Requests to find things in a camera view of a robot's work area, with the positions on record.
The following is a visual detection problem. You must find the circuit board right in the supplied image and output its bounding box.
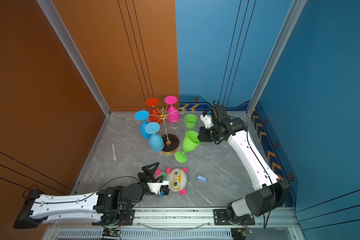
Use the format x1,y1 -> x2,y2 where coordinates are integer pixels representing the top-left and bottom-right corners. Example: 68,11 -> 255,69
231,228 -> 253,240

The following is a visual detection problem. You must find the wooden stick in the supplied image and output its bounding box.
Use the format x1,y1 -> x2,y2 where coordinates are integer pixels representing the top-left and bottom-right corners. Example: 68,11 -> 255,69
112,144 -> 117,161

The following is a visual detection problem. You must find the green wine glass front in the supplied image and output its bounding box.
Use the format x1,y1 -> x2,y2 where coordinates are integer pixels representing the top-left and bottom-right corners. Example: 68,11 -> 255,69
184,114 -> 198,131

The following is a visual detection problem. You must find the red wine glass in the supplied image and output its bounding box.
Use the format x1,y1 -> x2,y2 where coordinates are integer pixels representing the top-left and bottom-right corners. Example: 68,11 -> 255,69
146,98 -> 163,125

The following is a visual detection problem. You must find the colourful plush toy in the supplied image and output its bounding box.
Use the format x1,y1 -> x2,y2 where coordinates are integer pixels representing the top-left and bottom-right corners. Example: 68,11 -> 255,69
157,167 -> 188,196

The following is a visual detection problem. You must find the aluminium corner post right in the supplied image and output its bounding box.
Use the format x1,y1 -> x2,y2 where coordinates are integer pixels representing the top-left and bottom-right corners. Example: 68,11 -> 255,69
246,0 -> 307,117

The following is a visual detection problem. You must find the magenta wine glass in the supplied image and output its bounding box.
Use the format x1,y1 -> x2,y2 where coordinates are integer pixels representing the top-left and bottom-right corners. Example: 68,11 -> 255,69
165,96 -> 180,123

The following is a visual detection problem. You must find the green wine glass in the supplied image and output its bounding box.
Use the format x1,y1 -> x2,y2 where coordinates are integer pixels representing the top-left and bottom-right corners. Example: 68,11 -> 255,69
184,114 -> 198,131
175,131 -> 201,163

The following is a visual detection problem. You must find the aluminium front rail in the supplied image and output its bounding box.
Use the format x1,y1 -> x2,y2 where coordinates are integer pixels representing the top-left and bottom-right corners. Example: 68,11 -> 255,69
43,207 -> 305,240

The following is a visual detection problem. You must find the aluminium corner post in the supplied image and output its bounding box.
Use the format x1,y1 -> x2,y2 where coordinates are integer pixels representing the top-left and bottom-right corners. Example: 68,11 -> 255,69
37,0 -> 112,117
246,0 -> 307,117

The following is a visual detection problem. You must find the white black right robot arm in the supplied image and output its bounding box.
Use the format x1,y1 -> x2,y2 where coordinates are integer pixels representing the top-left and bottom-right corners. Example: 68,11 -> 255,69
198,105 -> 291,224

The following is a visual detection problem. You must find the aluminium corner post left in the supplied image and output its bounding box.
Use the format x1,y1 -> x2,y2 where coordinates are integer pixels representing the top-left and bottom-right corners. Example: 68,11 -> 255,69
37,0 -> 112,117

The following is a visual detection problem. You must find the blue wine glass left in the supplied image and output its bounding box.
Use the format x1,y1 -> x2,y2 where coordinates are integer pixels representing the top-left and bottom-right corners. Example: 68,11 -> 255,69
135,110 -> 151,140

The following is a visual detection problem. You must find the small light blue stapler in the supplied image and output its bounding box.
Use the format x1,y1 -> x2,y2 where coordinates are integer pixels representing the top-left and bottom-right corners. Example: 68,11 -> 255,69
196,175 -> 208,183

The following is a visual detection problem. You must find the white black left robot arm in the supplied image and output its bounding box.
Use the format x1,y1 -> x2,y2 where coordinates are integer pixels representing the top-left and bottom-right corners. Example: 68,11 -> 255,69
13,163 -> 170,229

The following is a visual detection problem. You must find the gold wine glass rack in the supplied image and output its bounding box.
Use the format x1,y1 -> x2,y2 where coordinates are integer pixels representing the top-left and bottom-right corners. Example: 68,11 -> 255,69
152,104 -> 187,156

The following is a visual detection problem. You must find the black round-base stand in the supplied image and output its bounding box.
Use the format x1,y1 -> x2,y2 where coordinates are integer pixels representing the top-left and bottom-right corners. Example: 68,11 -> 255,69
213,100 -> 219,108

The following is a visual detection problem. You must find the green circuit board left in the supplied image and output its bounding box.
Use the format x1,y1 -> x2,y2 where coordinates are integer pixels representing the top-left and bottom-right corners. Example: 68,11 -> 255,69
101,228 -> 122,240

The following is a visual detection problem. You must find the blue wine glass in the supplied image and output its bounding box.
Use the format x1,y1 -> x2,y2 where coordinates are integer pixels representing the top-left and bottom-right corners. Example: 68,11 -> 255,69
135,110 -> 151,140
145,122 -> 164,153

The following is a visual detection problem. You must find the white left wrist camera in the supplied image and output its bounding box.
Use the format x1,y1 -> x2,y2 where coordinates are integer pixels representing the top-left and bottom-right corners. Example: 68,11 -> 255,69
147,181 -> 170,198

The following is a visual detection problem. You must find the blue wine glass front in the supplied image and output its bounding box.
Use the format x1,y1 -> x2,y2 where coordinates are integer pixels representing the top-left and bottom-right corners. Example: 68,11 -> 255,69
145,122 -> 164,153

